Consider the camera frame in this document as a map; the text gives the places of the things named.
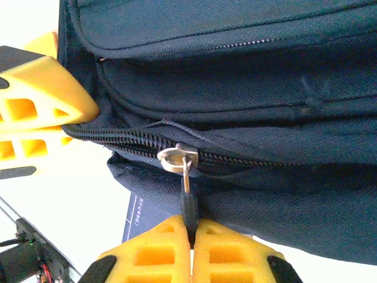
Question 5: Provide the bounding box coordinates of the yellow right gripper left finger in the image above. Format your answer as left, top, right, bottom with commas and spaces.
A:
78, 214, 193, 283

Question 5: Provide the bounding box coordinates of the navy blue backpack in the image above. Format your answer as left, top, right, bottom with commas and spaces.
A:
57, 0, 377, 266

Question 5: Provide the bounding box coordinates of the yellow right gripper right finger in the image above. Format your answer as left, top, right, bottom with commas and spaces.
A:
191, 219, 304, 283

